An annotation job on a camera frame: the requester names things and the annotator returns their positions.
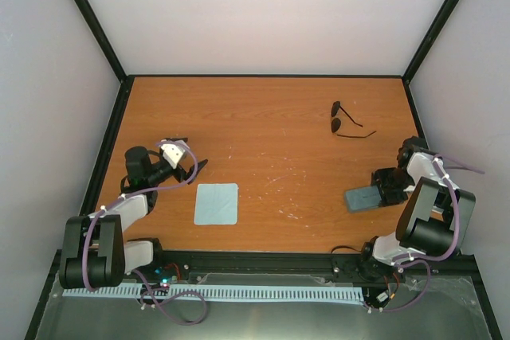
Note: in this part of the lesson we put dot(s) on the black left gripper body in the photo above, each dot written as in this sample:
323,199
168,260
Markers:
154,177

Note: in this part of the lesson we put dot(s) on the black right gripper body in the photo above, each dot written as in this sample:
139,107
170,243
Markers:
392,181

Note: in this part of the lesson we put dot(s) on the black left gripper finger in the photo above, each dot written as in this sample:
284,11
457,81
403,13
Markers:
172,141
192,173

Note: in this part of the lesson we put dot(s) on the grey-blue glasses case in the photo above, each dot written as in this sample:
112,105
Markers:
362,199

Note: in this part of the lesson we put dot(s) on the dark round sunglasses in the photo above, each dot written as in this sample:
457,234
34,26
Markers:
338,115

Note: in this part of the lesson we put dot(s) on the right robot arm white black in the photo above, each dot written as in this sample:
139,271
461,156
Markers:
435,217

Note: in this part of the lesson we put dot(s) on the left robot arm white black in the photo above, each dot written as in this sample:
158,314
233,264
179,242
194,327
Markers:
95,253

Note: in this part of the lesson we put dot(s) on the light blue cleaning cloth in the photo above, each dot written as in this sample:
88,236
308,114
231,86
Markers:
216,204

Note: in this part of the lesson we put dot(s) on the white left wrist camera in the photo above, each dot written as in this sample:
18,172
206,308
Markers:
174,154

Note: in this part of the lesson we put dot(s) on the black mounting rail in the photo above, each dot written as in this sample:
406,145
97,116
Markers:
338,267

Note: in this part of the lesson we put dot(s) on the light blue slotted cable duct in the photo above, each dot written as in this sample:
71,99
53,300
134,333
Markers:
231,293

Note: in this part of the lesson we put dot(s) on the black corner frame post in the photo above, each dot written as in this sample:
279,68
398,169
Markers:
442,16
93,23

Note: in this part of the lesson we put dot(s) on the black right corner frame post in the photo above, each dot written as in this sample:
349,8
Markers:
442,16

